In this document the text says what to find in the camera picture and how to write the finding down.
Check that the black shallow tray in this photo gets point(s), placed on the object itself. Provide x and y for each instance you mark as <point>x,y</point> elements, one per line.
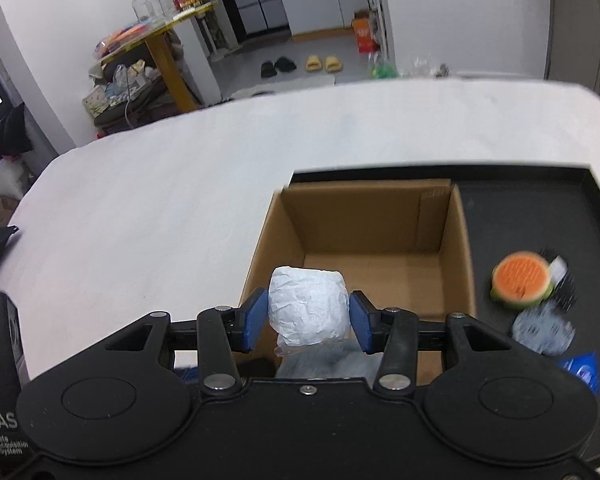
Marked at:
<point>519,207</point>

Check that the clear glass jar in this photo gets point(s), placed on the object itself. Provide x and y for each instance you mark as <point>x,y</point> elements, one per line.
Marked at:
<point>148,10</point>

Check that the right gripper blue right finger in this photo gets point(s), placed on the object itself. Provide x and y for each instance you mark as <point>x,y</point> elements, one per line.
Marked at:
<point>365,322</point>

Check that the grey denim octopus toy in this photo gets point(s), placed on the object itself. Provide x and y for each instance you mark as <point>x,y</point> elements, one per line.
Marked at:
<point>543,330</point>

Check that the grey fluffy plush toy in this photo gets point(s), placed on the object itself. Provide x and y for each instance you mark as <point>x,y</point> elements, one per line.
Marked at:
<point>333,359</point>

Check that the yellow slipper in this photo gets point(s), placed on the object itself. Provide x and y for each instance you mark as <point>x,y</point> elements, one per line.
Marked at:
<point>313,64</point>
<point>333,64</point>

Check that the right black slipper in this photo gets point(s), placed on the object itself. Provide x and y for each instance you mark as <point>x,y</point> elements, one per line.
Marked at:
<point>285,65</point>

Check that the left yellow slipper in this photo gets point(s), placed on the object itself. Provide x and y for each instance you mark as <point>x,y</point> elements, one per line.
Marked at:
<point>313,64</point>

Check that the green plastic bag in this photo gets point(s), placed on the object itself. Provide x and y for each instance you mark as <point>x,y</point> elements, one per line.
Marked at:
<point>382,69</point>

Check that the left black slipper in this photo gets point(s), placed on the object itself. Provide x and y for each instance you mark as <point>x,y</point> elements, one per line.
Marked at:
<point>268,70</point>

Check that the burger plush toy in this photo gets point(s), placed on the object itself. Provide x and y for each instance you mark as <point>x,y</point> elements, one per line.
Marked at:
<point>521,280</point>

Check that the white paper ball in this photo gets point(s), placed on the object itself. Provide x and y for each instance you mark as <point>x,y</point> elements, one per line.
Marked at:
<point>306,308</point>

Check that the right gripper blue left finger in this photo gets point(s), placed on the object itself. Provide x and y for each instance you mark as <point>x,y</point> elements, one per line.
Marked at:
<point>253,316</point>

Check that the orange cardboard box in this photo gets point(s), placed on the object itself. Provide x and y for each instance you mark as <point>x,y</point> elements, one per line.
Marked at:
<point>363,28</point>

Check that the blue tissue packet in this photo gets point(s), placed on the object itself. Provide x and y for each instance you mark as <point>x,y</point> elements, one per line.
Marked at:
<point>585,367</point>

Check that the black slipper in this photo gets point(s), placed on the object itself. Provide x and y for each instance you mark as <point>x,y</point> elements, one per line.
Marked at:
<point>268,70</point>
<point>285,65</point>

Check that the right yellow slipper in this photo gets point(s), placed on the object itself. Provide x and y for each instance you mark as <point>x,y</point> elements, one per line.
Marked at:
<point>333,64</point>

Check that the brown cardboard box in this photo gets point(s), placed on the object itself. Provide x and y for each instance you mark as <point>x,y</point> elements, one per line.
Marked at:
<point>403,243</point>

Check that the yellow round side table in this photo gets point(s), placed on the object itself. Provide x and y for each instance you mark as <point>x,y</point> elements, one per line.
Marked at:
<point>153,38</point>

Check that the white table cloth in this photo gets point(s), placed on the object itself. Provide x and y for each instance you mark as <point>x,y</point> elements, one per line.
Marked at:
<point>166,217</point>

